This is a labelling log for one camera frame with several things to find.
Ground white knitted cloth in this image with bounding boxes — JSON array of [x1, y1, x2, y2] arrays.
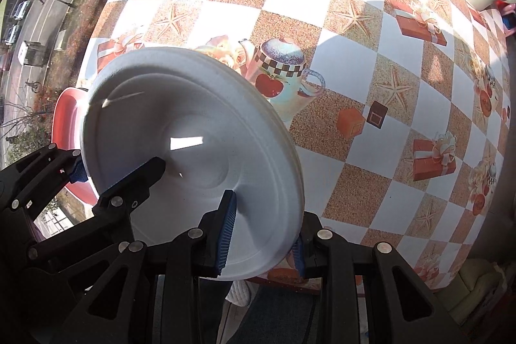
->
[[226, 280, 254, 306]]

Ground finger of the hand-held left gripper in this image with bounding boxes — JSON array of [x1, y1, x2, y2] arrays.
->
[[0, 144, 87, 211], [26, 156, 167, 260]]

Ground large white foam plate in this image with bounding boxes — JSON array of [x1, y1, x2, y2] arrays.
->
[[83, 47, 304, 281]]

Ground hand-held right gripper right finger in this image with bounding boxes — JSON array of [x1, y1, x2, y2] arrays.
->
[[293, 212, 468, 344]]

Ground red plastic object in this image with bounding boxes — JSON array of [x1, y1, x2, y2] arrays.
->
[[494, 0, 516, 38]]

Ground beige sofa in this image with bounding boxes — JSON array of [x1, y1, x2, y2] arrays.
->
[[437, 257, 504, 329]]

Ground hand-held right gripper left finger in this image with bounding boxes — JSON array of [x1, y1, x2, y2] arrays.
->
[[48, 190, 238, 344]]

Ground person's dark trousers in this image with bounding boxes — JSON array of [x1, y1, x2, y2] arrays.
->
[[238, 283, 323, 344]]

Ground printed checkered tablecloth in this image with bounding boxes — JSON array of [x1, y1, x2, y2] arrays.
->
[[78, 0, 512, 290]]

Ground pink plate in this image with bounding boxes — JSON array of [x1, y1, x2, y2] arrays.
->
[[52, 87, 98, 204]]

